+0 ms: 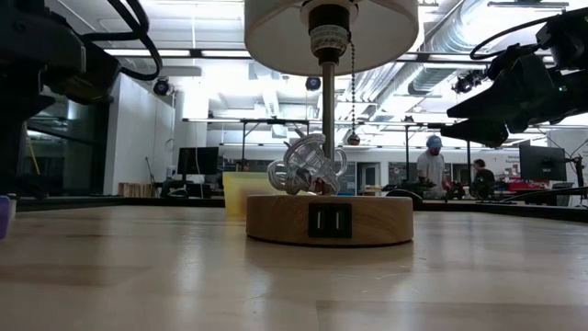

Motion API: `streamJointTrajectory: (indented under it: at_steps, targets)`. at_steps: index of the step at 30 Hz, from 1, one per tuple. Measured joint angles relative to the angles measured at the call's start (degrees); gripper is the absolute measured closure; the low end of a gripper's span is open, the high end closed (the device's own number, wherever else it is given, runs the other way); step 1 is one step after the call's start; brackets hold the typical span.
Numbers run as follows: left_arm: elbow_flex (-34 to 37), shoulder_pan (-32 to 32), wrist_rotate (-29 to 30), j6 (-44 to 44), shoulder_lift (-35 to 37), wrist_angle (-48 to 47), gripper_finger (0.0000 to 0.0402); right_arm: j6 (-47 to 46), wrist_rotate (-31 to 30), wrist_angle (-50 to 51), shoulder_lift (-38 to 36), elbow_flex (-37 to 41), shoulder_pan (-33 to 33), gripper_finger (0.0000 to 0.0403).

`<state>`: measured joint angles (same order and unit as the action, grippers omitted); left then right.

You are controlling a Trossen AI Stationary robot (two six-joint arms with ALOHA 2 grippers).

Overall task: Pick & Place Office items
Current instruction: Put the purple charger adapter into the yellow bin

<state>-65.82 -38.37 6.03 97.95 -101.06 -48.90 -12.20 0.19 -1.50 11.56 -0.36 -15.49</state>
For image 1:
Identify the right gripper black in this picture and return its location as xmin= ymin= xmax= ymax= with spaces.
xmin=439 ymin=43 xmax=564 ymax=149

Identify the purple wall charger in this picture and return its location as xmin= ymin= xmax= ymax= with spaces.
xmin=0 ymin=196 xmax=14 ymax=241

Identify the person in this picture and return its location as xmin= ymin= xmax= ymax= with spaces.
xmin=470 ymin=158 xmax=497 ymax=194
xmin=416 ymin=134 xmax=452 ymax=197

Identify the black computer monitor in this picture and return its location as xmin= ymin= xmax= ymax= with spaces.
xmin=519 ymin=140 xmax=568 ymax=182
xmin=176 ymin=146 xmax=221 ymax=177

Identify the white shade wooden base lamp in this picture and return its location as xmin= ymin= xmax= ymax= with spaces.
xmin=243 ymin=0 xmax=420 ymax=248

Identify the yellow translucent plastic bin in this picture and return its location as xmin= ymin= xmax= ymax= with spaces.
xmin=222 ymin=171 xmax=277 ymax=218

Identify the wooden crate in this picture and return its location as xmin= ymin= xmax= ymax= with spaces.
xmin=118 ymin=182 xmax=160 ymax=199

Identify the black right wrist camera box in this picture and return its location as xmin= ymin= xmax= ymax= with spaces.
xmin=535 ymin=7 xmax=588 ymax=70

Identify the clear coiled lamp cord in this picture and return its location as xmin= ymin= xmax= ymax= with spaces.
xmin=266 ymin=128 xmax=349 ymax=197

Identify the black aluminium table frame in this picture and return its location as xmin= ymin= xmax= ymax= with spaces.
xmin=16 ymin=195 xmax=588 ymax=225

